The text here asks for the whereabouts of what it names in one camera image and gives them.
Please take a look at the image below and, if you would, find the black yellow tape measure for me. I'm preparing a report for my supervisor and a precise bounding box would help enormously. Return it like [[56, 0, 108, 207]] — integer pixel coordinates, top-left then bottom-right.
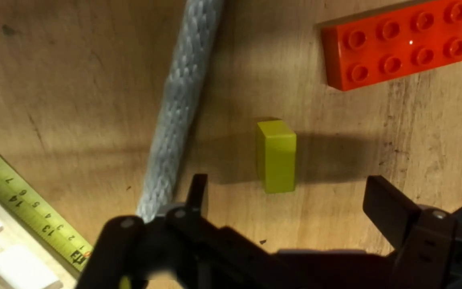
[[0, 129, 95, 274]]

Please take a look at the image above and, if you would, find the thick white rope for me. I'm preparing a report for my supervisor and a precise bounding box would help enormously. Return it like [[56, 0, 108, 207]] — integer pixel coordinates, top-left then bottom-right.
[[135, 0, 227, 224]]

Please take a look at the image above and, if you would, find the red toy brick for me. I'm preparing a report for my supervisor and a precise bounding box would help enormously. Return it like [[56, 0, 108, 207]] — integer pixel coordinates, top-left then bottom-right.
[[318, 0, 462, 93]]

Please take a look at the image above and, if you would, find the yellow wooden block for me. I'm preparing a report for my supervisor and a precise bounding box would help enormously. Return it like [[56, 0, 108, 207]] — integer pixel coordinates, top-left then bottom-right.
[[255, 117, 299, 195]]

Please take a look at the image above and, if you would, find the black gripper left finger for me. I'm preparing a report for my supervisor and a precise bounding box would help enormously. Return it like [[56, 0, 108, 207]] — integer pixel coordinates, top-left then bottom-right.
[[76, 173, 254, 289]]

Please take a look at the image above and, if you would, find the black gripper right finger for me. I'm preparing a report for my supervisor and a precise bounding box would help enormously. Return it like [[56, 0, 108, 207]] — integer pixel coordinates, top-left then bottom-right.
[[363, 174, 462, 289]]

